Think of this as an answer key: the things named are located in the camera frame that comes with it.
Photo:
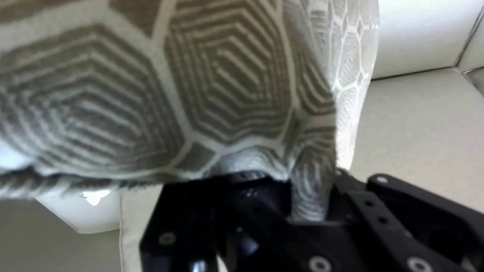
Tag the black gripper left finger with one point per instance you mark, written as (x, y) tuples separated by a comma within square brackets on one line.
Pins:
[(201, 232)]

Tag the octagon patterned beige pillow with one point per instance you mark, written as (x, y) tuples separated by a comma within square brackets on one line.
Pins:
[(151, 92)]

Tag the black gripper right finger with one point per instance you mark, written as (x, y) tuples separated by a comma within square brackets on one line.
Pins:
[(398, 228)]

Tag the narrow grey couch back cushion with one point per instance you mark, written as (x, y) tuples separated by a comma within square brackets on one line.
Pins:
[(423, 36)]

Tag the light grey fabric couch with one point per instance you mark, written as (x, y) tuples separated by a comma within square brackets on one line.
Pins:
[(417, 131)]

